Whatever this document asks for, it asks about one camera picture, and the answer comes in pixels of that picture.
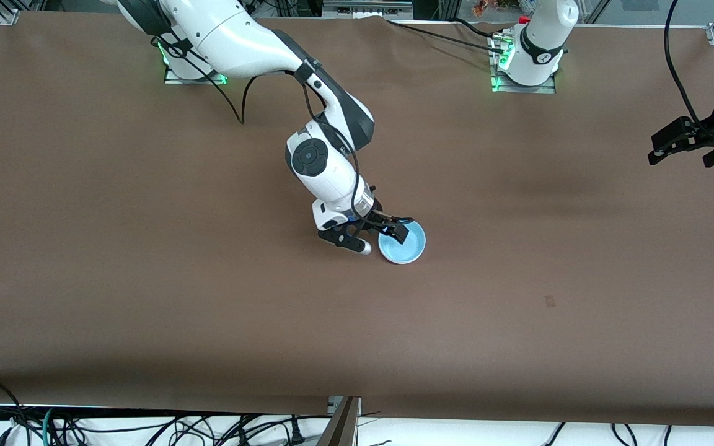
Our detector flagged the light blue bowl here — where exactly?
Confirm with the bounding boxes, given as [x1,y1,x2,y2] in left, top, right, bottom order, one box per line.
[378,219,426,264]

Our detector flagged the brown table cover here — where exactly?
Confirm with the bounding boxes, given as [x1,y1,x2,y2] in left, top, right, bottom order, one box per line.
[0,11,714,428]

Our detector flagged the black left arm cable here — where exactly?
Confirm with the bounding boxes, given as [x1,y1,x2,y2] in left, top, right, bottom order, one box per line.
[664,0,706,132]

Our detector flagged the aluminium profile post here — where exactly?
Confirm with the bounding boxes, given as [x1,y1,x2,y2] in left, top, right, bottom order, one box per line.
[317,396,363,446]

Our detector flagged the long black table cable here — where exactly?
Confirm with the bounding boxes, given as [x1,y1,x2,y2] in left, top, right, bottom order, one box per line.
[385,17,506,54]

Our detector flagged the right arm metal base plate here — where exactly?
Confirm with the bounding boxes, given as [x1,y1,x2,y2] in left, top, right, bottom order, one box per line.
[164,62,229,85]

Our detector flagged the white sheet under cables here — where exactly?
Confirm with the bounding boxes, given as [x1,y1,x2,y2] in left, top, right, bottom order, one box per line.
[0,406,714,446]

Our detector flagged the short black table cable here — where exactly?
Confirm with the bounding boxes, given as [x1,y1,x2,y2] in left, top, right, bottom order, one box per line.
[453,17,510,39]

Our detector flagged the teal cable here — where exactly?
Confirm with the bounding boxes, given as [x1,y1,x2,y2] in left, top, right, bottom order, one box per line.
[41,408,58,446]

